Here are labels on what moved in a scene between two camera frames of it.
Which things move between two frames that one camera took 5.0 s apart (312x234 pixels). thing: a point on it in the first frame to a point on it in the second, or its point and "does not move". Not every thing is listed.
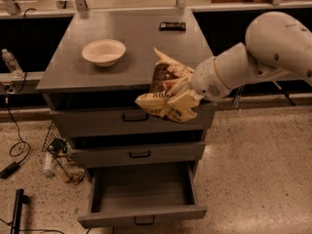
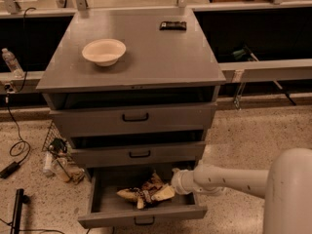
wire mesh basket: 55,141 does not move
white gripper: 206,78 to 179,181
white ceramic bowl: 104,53 does not move
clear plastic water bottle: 12,64 does not move
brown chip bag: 166,74 to 142,193
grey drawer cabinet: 100,62 does not move
